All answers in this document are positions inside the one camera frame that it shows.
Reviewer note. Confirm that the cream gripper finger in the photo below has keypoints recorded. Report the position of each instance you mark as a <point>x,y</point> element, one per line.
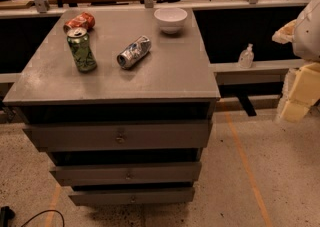
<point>285,34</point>
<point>301,91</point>

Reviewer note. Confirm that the grey drawer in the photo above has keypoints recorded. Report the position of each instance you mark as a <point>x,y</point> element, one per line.
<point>133,196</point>
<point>119,136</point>
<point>145,173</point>

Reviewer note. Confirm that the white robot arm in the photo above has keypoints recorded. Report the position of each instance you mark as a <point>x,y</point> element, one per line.
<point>306,38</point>

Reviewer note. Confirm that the grey drawer cabinet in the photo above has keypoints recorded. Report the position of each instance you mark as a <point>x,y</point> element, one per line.
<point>172,82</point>

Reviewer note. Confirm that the grey bottom drawer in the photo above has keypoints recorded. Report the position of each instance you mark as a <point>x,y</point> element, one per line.
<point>133,196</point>

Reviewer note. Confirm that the grey top drawer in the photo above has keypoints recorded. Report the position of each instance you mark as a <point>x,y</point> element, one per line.
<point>119,136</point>

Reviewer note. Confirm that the clear sanitizer bottle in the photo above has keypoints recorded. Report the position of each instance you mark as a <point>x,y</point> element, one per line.
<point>246,57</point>

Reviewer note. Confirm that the white bowl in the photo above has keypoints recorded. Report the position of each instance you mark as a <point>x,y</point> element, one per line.
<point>170,20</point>

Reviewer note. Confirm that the silver blue crushed can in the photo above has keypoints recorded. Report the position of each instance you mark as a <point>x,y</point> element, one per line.
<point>134,52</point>

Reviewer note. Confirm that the orange soda can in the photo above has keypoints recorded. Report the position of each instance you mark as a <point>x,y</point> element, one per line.
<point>84,20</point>

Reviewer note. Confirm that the green soda can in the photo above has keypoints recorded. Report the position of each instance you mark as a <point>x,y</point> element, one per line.
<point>79,43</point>

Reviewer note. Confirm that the black device on floor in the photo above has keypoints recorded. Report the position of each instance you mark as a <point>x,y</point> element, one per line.
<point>6,214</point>

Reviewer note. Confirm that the grey metal rail shelf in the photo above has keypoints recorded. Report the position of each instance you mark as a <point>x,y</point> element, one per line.
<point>259,72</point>

